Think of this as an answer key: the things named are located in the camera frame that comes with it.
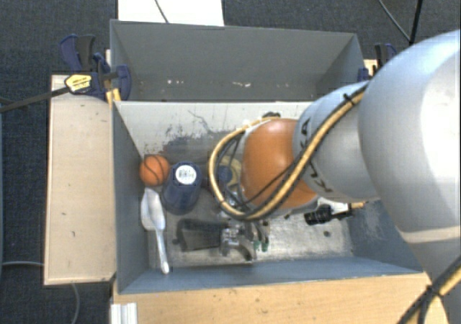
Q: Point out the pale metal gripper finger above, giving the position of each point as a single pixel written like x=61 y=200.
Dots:
x=247 y=252
x=227 y=250

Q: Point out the black flat object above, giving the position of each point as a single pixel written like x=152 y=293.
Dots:
x=198 y=235

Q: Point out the yellow and blue round object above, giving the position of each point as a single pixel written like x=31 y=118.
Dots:
x=233 y=167

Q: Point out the dark blue cup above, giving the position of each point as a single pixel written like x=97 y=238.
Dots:
x=182 y=189

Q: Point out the white plastic spoon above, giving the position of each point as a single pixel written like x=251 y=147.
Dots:
x=154 y=211

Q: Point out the orange basketball toy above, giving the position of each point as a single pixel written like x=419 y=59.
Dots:
x=154 y=170

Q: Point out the pale wood board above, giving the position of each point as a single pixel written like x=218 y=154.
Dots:
x=79 y=185

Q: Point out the grey metal bin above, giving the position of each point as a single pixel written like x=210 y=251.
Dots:
x=223 y=63

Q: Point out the black cylinder on white bracket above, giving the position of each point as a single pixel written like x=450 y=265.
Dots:
x=318 y=215

